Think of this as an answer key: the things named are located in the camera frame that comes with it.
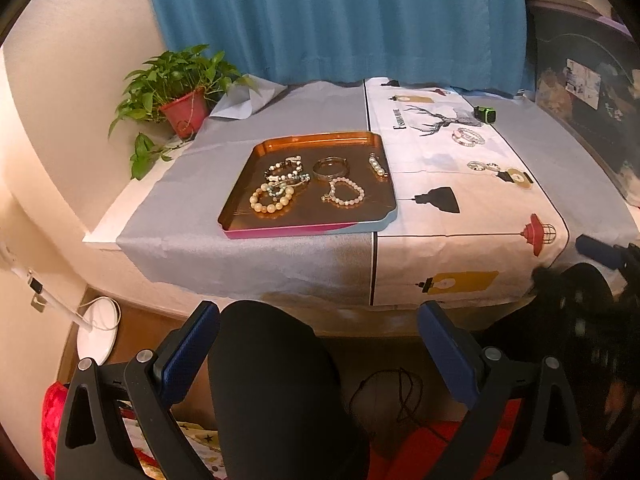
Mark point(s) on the white printed table cloth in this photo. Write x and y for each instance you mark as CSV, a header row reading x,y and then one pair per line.
x,y
450,230

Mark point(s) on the dark printed board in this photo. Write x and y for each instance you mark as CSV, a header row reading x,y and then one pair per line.
x,y
575,35

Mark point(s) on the small green device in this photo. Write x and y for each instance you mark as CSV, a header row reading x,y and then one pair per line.
x,y
484,115

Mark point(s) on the pearl hair clip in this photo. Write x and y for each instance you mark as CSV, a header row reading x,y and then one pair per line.
x,y
378,166

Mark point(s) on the star printed blanket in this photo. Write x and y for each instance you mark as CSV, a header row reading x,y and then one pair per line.
x,y
197,440

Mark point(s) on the paper card on board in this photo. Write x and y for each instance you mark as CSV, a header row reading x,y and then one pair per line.
x,y
582,82

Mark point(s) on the silver bangle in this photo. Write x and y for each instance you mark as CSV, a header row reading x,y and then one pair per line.
x,y
320,172

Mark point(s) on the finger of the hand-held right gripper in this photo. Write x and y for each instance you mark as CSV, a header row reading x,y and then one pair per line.
x,y
547,279
600,252

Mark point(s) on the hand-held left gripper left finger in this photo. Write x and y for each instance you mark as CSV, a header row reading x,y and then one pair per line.
x,y
185,350

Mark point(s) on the blue curtain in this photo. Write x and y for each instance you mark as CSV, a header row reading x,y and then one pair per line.
x,y
340,15

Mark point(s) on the orange metal tray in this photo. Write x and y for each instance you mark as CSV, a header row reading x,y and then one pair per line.
x,y
310,215

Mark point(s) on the green plant in red pot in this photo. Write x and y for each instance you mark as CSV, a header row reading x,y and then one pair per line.
x,y
185,110

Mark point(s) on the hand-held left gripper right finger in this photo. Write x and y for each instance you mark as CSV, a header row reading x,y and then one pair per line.
x,y
447,355

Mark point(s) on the red fuzzy cloth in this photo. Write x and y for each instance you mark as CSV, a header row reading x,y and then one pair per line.
x,y
52,425

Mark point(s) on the person's black trouser leg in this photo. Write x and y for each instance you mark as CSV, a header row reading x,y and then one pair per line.
x,y
280,390

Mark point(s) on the grey table cloth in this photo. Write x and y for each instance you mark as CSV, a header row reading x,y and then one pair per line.
x,y
200,240

